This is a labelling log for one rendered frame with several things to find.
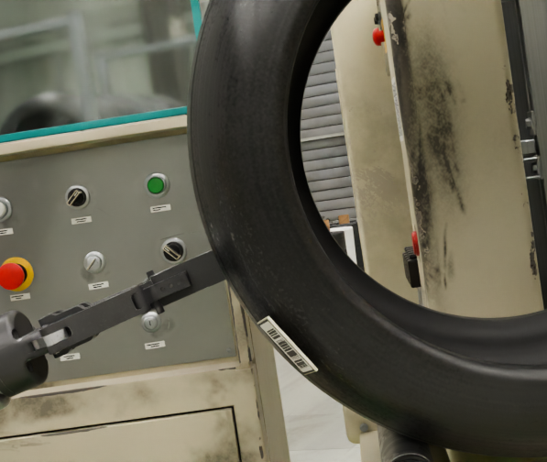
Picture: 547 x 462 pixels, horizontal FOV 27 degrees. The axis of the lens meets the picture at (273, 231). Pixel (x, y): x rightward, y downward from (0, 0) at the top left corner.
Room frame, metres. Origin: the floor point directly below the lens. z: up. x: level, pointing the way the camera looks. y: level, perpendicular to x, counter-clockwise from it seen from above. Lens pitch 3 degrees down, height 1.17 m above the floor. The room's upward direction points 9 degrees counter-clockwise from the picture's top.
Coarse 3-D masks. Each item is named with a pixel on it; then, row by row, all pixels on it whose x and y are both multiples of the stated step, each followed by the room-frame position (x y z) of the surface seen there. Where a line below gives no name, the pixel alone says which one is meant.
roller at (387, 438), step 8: (384, 432) 1.06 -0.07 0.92; (392, 432) 1.03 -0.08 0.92; (384, 440) 1.03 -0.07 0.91; (392, 440) 1.00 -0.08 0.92; (400, 440) 0.99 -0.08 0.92; (408, 440) 0.99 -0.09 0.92; (416, 440) 0.99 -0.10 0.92; (384, 448) 1.01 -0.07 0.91; (392, 448) 0.98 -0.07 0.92; (400, 448) 0.96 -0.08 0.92; (408, 448) 0.96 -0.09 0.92; (416, 448) 0.96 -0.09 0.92; (424, 448) 0.98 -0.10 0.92; (384, 456) 0.98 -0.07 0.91; (392, 456) 0.95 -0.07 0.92; (400, 456) 0.94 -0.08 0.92; (408, 456) 0.94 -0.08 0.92; (416, 456) 0.94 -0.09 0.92; (424, 456) 0.94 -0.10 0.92
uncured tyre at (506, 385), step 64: (256, 0) 0.93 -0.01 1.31; (320, 0) 1.20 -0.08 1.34; (192, 64) 1.00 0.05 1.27; (256, 64) 0.93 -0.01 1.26; (192, 128) 0.97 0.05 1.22; (256, 128) 0.93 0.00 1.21; (256, 192) 0.93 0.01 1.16; (256, 256) 0.94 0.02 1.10; (320, 256) 0.92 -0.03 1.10; (256, 320) 0.98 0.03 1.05; (320, 320) 0.93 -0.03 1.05; (384, 320) 0.92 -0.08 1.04; (448, 320) 1.20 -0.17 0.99; (512, 320) 1.19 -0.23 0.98; (320, 384) 0.97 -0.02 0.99; (384, 384) 0.93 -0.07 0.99; (448, 384) 0.92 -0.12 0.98; (512, 384) 0.92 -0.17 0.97; (448, 448) 0.98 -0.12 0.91; (512, 448) 0.95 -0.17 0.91
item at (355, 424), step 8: (344, 408) 1.28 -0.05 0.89; (344, 416) 1.29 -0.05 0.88; (352, 416) 1.28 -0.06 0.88; (360, 416) 1.28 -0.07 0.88; (352, 424) 1.28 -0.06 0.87; (360, 424) 1.28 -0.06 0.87; (368, 424) 1.28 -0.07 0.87; (376, 424) 1.28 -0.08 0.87; (352, 432) 1.28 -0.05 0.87; (360, 432) 1.28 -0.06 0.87; (352, 440) 1.28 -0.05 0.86
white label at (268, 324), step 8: (264, 320) 0.94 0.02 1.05; (272, 320) 0.93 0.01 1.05; (264, 328) 0.96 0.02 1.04; (272, 328) 0.94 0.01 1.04; (272, 336) 0.96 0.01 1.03; (280, 336) 0.94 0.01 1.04; (288, 336) 0.93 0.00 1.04; (280, 344) 0.95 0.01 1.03; (288, 344) 0.94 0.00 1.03; (288, 352) 0.95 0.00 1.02; (296, 352) 0.93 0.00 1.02; (296, 360) 0.95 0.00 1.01; (304, 360) 0.93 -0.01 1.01; (304, 368) 0.95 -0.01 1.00; (312, 368) 0.93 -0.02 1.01
